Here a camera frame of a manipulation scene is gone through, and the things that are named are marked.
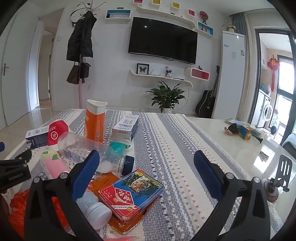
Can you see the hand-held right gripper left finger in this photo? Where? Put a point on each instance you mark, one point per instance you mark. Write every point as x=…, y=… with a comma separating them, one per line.
x=85, y=172

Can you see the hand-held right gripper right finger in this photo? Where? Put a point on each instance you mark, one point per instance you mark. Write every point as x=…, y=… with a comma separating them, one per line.
x=208, y=172

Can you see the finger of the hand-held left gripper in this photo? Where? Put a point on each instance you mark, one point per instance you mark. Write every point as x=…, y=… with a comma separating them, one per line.
x=1, y=146
x=24, y=156

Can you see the orange plastic packet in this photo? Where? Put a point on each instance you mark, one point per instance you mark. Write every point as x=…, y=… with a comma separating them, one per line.
x=104, y=181

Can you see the tiger print playing card box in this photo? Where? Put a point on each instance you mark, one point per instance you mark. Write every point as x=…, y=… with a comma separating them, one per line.
x=131, y=192

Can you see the white round lid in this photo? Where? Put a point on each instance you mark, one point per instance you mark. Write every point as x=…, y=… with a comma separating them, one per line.
x=104, y=167

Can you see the blue and white box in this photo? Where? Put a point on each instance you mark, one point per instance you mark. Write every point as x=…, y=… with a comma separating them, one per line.
x=37, y=137

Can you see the clear bottle with blue cap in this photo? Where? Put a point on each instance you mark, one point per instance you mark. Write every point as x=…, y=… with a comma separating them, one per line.
x=76, y=146

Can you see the pink bottle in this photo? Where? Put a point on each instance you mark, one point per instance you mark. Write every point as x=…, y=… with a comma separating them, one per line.
x=55, y=164

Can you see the orange plastic bag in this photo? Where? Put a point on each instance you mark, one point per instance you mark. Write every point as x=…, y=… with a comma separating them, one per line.
x=18, y=208

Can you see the white plastic bottle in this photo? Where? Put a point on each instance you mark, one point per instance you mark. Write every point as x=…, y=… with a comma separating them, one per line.
x=92, y=208

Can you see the teal packet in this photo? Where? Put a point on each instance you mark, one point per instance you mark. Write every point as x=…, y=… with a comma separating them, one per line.
x=118, y=147

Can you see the red and white cup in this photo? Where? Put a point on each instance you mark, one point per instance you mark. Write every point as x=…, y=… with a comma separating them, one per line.
x=57, y=132

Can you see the striped tablecloth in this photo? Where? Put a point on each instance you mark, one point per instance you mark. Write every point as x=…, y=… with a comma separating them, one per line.
x=166, y=148

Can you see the orange bottle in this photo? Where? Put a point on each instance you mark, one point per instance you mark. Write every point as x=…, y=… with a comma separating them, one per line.
x=94, y=122

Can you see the colourful puzzle cube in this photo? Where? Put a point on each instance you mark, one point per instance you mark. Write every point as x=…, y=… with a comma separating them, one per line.
x=245, y=132

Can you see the white milk carton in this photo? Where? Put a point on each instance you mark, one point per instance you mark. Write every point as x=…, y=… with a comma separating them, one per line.
x=126, y=127

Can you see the black guitar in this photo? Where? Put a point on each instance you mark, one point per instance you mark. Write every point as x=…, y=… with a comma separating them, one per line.
x=205, y=104

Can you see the white door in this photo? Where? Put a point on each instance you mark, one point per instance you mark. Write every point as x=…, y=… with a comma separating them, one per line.
x=18, y=76

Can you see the black phone stand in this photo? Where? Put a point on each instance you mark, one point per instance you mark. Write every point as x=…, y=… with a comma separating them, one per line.
x=283, y=172

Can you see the pink coat rack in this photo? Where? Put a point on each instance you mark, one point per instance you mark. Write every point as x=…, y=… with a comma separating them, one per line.
x=81, y=97

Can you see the pink plastic strip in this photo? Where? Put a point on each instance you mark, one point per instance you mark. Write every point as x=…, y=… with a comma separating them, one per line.
x=128, y=238

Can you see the white washing machine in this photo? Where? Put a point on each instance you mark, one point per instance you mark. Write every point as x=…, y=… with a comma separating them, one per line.
x=263, y=111

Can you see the potted green plant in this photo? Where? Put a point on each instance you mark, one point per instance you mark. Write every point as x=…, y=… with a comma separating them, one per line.
x=165, y=95

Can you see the brown bag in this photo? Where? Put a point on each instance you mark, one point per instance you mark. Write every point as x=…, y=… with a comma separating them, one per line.
x=72, y=75

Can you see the white standing air conditioner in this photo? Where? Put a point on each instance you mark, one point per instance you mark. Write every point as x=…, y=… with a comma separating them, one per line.
x=229, y=76

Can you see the black bag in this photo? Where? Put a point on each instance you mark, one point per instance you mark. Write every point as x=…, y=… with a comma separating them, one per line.
x=85, y=70

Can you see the small flower vase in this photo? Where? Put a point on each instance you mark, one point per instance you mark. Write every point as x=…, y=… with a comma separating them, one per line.
x=168, y=73

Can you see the framed butterfly picture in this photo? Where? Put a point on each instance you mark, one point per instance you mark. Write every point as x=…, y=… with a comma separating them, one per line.
x=143, y=69

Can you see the red knot ornament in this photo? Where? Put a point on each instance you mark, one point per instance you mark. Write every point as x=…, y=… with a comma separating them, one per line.
x=273, y=63

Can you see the black coat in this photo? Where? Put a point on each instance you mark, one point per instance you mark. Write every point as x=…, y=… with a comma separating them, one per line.
x=81, y=39

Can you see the black television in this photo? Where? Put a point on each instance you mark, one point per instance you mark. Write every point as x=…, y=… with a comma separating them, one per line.
x=161, y=39

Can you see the small blue box shelf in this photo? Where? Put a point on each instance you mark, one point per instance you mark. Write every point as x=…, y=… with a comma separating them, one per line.
x=205, y=28

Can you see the white flower pot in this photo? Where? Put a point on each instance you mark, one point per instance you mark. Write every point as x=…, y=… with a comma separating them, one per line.
x=231, y=28

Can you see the grey curtain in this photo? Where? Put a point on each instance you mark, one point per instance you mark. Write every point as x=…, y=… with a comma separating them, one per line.
x=238, y=23

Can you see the round fan ornament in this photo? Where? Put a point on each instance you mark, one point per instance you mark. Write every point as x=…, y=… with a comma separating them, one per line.
x=204, y=15

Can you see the wide blue box shelf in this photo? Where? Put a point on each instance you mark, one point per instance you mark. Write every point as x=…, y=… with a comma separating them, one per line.
x=118, y=14

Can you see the red box wall shelf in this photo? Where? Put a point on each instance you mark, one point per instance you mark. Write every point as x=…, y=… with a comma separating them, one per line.
x=199, y=75

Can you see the long curved white wall shelf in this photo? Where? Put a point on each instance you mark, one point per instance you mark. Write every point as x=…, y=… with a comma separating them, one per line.
x=157, y=76

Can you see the wall clock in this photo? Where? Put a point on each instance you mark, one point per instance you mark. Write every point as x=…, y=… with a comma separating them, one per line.
x=75, y=15

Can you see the yellow square wall box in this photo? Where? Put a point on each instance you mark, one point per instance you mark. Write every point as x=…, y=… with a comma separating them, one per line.
x=175, y=5
x=156, y=2

